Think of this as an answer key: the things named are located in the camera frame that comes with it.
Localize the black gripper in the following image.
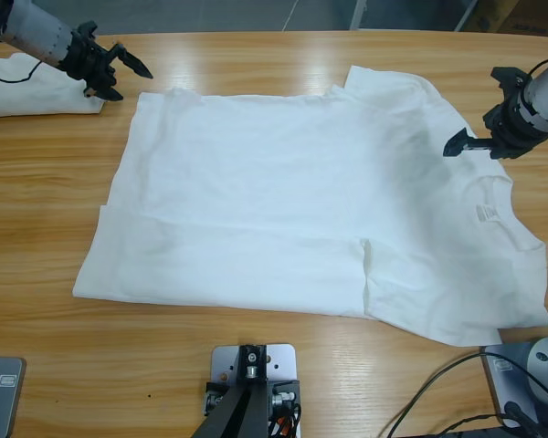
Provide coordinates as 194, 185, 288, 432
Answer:
58, 32, 154, 102
442, 89, 548, 160

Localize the white T-shirt with black print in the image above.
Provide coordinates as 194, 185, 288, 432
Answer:
71, 65, 548, 348

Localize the white metal leg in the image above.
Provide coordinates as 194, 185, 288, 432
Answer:
453, 0, 480, 32
349, 0, 371, 31

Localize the cardboard box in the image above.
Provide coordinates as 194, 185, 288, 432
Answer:
477, 0, 548, 36

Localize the white mounting block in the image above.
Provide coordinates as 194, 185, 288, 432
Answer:
209, 344, 301, 438

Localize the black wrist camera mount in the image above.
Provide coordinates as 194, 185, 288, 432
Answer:
72, 20, 98, 42

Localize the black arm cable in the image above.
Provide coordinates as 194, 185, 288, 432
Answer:
527, 55, 548, 78
0, 54, 46, 85

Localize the white cord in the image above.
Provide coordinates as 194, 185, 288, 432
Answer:
282, 0, 302, 29

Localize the long black cable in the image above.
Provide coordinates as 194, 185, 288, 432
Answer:
387, 350, 548, 437

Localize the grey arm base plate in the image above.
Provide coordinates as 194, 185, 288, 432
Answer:
0, 355, 27, 438
481, 336, 548, 433

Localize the thin black cable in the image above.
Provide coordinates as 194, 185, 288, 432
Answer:
433, 412, 512, 438

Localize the dark camera post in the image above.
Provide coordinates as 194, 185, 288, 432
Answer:
194, 345, 269, 438

